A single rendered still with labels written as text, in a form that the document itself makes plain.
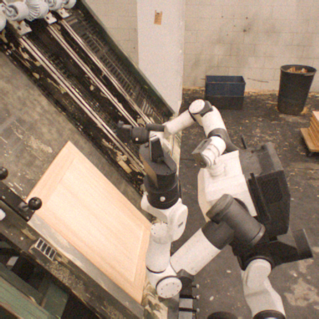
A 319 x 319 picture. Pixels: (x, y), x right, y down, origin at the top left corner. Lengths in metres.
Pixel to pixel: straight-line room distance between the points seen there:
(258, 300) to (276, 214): 0.51
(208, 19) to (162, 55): 1.54
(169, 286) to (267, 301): 0.65
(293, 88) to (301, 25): 1.33
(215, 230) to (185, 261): 0.14
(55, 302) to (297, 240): 0.89
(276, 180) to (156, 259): 0.46
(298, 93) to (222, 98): 1.11
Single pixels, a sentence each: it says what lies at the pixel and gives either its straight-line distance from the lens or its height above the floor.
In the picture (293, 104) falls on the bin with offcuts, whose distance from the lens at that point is 5.52.
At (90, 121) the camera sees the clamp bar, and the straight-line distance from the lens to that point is 1.64.
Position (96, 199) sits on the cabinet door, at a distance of 1.41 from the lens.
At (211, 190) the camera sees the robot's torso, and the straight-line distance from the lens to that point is 1.14.
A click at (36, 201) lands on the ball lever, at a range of 0.97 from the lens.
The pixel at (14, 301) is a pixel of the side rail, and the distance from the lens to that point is 0.96.
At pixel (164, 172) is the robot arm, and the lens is 0.76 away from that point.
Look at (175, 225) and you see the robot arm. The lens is 0.91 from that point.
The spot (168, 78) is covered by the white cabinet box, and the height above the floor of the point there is 0.55.
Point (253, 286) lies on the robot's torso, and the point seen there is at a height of 0.87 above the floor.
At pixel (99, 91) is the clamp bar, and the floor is 1.38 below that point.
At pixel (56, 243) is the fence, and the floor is 1.23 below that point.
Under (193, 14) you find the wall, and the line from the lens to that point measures 6.23.
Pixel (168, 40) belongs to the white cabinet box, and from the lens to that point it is 4.91.
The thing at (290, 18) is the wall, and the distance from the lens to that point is 6.34.
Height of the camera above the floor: 1.98
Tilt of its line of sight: 30 degrees down
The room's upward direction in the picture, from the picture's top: straight up
